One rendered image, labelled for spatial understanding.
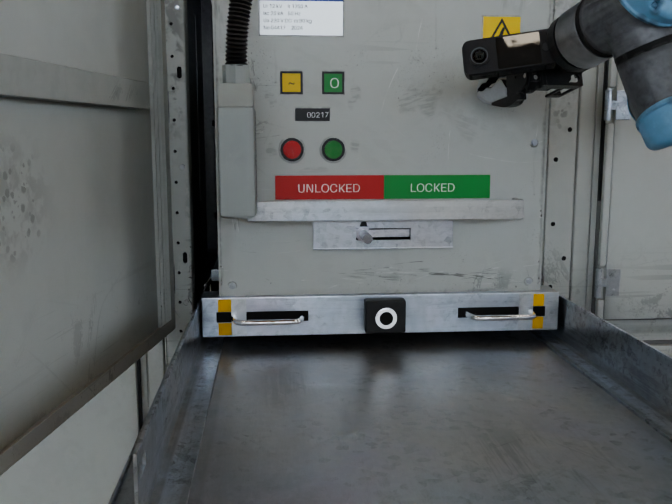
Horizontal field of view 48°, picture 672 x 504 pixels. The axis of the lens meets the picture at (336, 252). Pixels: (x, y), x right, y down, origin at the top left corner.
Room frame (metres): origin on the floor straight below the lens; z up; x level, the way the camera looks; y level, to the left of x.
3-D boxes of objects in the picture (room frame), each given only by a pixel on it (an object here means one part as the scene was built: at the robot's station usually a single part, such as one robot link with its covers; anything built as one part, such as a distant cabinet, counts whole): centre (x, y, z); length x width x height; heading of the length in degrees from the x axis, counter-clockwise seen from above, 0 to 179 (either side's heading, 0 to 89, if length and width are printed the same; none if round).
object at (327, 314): (1.13, -0.07, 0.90); 0.54 x 0.05 x 0.06; 95
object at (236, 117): (1.03, 0.13, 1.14); 0.08 x 0.05 x 0.17; 5
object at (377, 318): (1.09, -0.07, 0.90); 0.06 x 0.03 x 0.05; 95
